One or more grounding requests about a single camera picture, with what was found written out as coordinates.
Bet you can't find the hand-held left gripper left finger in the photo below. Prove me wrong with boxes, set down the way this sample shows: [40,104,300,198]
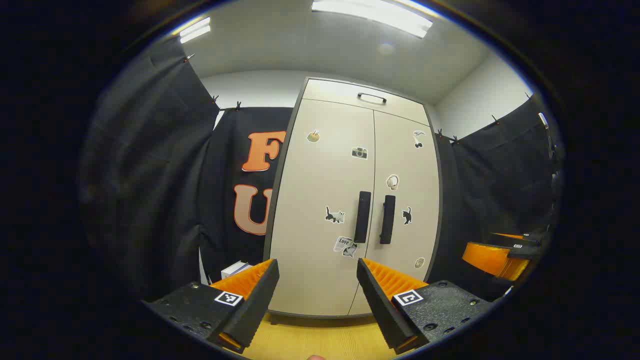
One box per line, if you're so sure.
[142,258,280,355]

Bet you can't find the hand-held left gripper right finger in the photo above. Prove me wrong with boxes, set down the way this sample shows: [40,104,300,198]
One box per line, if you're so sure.
[356,257,495,355]

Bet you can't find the black door handle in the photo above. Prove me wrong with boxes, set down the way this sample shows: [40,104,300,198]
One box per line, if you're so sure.
[379,195,396,245]
[354,191,372,244]

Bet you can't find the beige double-door shoe cabinet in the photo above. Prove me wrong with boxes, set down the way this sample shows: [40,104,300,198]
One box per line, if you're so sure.
[263,76,444,321]

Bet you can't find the headphone sticker cabinet door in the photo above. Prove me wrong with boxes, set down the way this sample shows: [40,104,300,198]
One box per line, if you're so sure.
[348,110,441,317]

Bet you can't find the camera sticker cabinet door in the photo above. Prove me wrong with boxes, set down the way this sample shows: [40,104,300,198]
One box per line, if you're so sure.
[269,98,376,317]

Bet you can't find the black backdrop cloth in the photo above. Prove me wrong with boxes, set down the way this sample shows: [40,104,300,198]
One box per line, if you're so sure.
[80,37,296,301]
[427,92,561,301]

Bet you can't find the metal stand pole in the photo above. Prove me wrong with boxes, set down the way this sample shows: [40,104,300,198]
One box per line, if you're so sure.
[537,112,557,161]

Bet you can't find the long ceiling light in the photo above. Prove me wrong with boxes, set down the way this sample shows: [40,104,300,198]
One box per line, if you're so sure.
[311,0,434,39]

